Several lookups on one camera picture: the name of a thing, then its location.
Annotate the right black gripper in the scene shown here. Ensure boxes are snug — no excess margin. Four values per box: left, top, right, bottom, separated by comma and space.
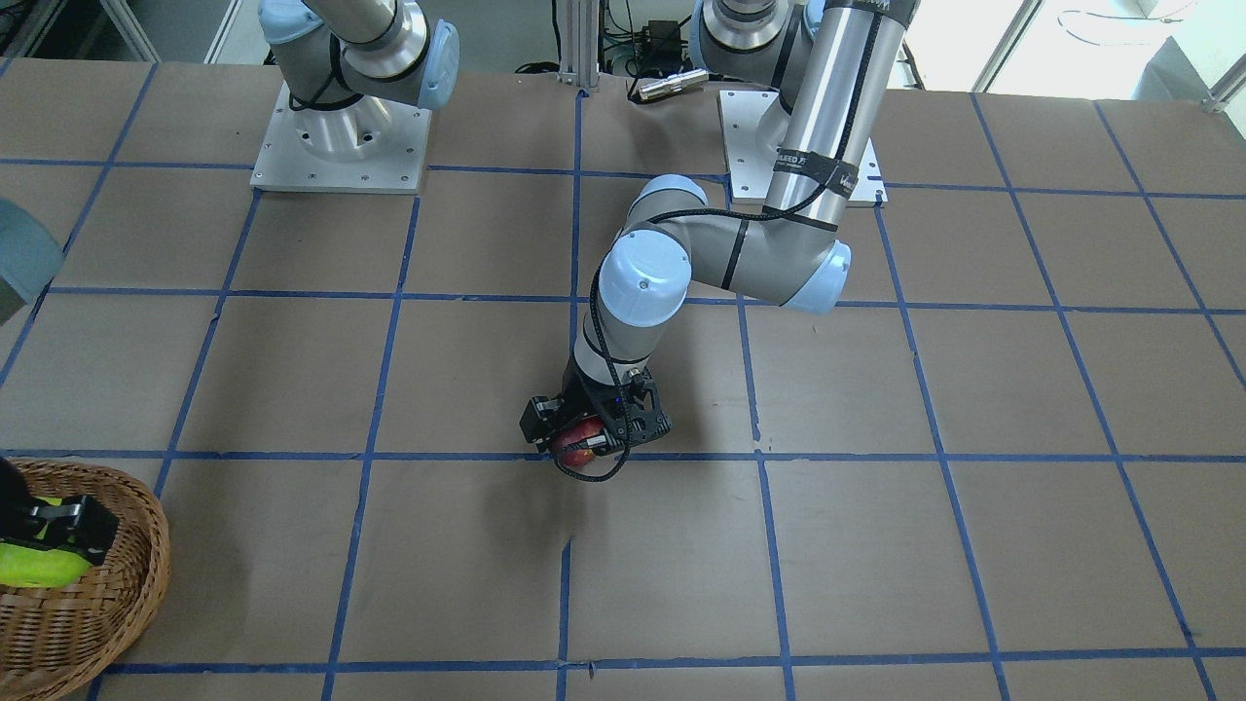
1, 458, 120, 567

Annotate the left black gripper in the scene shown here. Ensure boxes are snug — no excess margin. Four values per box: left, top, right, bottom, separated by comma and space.
518, 359, 673, 457

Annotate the light red striped apple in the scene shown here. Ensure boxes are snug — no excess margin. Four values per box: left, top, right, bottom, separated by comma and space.
549, 417, 606, 471

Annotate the green apple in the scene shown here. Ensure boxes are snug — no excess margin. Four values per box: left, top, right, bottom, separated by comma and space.
1, 498, 91, 586

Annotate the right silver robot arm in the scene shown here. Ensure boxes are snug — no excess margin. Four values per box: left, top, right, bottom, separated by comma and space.
2, 1, 461, 586

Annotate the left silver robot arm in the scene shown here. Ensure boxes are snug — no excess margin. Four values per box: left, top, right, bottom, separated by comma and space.
518, 1, 920, 474

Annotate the woven wicker basket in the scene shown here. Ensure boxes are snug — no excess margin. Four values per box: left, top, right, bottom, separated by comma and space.
2, 458, 172, 700

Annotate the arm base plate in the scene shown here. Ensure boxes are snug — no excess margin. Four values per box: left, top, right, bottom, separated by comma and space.
250, 85, 434, 195
718, 90, 887, 207

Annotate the aluminium frame post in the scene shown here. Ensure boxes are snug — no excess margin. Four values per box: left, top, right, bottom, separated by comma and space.
553, 0, 604, 93

